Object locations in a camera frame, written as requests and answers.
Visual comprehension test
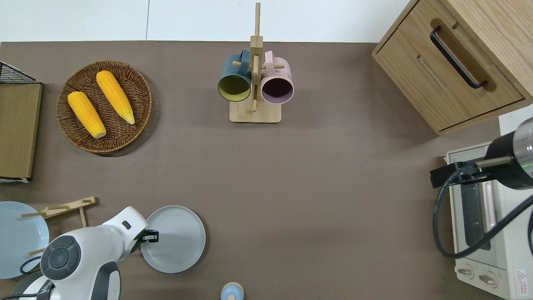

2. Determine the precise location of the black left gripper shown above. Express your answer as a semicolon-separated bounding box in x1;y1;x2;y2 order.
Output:
120;229;159;262

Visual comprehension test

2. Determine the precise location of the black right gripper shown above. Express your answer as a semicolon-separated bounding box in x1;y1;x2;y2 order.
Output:
430;131;533;191

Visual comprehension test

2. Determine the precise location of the gray plate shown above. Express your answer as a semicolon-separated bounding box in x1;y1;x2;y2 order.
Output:
140;205;206;274

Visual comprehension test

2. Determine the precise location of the wooden plate rack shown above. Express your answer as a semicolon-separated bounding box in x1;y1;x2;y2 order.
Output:
18;196;97;257

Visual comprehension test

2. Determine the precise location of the light blue plate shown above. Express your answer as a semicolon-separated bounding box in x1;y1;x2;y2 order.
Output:
0;201;50;279

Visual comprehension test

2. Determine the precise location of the blue bottle with tan cap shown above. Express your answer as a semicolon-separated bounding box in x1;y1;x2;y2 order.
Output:
220;282;244;300

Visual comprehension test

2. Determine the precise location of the wooden drawer cabinet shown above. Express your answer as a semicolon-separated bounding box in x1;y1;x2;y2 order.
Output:
372;0;533;136

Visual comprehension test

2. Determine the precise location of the white toaster oven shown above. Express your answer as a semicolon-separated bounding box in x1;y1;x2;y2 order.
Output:
445;142;533;300

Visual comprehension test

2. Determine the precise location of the yellow corn cob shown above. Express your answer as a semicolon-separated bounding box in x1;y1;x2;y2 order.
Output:
96;70;136;125
67;91;107;139

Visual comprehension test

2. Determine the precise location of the brown wicker basket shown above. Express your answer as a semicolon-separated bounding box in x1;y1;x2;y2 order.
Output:
56;60;153;154

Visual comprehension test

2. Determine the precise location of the brown table mat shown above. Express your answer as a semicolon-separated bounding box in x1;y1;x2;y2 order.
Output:
0;40;502;300

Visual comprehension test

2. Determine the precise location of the wooden mug tree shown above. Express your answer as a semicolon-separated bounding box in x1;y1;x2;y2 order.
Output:
229;2;286;124

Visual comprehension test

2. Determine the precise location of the wooden board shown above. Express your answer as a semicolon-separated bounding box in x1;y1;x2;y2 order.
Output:
0;82;43;182

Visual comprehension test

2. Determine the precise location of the teal mug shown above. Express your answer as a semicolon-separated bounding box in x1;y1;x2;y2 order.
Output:
217;49;253;103

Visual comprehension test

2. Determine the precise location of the pink mug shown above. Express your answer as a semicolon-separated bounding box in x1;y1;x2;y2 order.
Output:
260;50;295;105

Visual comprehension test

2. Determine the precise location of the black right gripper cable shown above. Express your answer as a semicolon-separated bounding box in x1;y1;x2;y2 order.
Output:
432;165;533;260

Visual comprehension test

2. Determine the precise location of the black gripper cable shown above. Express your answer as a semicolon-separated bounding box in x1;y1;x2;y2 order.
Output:
0;255;55;300
432;165;533;260

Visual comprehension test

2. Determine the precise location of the white oven door handle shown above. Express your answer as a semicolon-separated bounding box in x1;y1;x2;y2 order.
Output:
483;181;497;230

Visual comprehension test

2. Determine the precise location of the black cabinet handle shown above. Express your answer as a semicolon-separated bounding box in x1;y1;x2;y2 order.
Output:
430;26;488;89

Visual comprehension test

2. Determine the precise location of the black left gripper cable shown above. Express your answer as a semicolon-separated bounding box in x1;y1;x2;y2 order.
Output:
0;255;55;300

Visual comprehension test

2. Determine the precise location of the black wire rack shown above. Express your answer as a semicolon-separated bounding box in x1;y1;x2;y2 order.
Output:
0;61;37;84

